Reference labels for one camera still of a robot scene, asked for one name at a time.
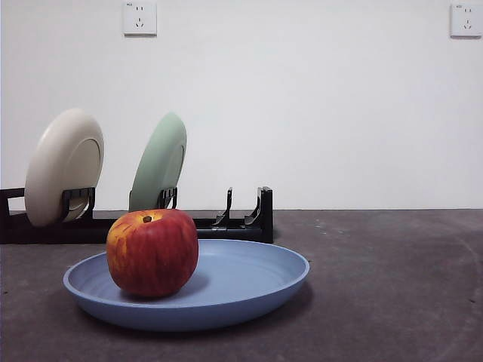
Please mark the cream round plate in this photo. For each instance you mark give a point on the cream round plate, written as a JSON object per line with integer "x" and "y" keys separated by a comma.
{"x": 53, "y": 162}

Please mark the black plate rack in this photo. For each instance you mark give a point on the black plate rack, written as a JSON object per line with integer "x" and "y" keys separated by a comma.
{"x": 241, "y": 226}

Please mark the light green round plate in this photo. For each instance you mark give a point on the light green round plate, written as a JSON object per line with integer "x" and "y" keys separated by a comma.
{"x": 158, "y": 166}

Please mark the white wall socket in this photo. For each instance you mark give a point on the white wall socket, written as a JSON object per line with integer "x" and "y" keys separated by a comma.
{"x": 140, "y": 19}
{"x": 466, "y": 21}

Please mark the blue round plate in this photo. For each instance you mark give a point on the blue round plate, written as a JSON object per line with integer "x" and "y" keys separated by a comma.
{"x": 245, "y": 279}

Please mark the red apple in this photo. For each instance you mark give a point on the red apple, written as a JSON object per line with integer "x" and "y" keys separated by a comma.
{"x": 151, "y": 252}

